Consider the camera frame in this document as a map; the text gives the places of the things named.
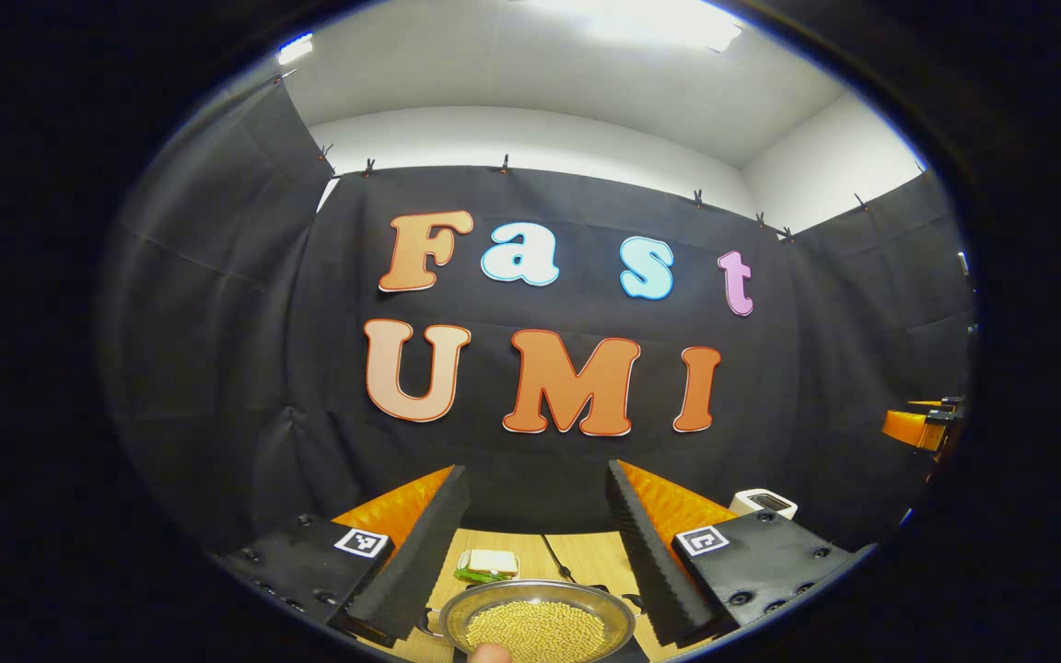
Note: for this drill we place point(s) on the small ceiling light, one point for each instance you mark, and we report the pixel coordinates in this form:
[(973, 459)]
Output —
[(296, 48)]

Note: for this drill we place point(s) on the large ceiling light panel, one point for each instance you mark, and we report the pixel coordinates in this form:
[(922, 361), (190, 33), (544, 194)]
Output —
[(650, 20)]

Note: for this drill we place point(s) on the sandwich with lettuce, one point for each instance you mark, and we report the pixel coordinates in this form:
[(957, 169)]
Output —
[(489, 562)]

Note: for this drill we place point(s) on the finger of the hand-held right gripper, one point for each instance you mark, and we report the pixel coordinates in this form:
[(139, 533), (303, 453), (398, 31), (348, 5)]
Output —
[(913, 430)]

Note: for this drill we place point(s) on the pile of soybeans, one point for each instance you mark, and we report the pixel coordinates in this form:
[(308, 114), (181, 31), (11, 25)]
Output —
[(535, 631)]

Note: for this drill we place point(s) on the row of cloth clips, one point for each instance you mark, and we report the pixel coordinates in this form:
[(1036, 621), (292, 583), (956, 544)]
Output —
[(505, 164)]

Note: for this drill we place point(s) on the white toaster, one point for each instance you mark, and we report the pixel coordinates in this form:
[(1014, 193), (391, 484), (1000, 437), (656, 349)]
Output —
[(761, 505)]

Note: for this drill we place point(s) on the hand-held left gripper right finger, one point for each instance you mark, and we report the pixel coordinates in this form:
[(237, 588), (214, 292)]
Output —
[(655, 562)]

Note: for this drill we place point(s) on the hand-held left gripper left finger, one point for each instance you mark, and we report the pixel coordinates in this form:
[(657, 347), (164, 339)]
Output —
[(415, 562)]

